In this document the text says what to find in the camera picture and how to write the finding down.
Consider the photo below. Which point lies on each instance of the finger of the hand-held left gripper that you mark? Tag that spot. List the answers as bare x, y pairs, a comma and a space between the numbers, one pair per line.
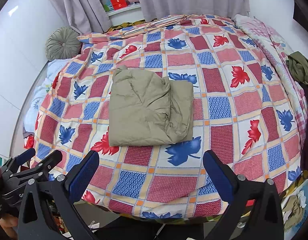
21, 158
51, 158

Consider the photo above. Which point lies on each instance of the red cloth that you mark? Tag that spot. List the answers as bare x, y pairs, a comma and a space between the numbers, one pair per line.
29, 142

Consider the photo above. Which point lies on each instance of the leaf-patterned checkered bedspread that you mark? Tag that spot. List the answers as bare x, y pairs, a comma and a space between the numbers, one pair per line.
219, 135

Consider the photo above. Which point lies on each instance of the narrow grey curtain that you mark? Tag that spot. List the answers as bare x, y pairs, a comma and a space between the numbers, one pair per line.
78, 5

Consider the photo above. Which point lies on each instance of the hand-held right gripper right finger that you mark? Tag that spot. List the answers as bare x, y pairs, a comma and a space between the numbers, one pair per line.
216, 172

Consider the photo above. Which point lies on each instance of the khaki puffer jacket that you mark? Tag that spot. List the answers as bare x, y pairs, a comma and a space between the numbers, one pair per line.
144, 110

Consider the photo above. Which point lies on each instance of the black monitor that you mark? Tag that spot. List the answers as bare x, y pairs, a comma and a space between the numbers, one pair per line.
303, 17

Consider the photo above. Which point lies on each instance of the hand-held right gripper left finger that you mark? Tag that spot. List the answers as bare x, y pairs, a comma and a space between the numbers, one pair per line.
85, 172

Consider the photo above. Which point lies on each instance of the pink striped pillow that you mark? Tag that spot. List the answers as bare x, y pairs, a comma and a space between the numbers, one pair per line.
154, 25

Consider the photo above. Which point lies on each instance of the pink floral quilt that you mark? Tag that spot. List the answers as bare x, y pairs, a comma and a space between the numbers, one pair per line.
264, 30

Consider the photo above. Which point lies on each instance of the person's left hand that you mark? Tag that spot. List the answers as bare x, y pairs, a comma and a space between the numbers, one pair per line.
7, 226

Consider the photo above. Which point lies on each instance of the light blue pillow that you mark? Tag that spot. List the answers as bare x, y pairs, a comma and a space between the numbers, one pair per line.
53, 67

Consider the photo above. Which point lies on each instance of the white windowsill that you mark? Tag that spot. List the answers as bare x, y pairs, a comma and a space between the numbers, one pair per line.
126, 15

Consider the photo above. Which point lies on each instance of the green round pleated cushion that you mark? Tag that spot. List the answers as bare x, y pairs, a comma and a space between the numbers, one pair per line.
62, 43

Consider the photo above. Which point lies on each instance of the olive green garment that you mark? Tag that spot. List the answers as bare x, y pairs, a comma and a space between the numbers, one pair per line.
301, 67

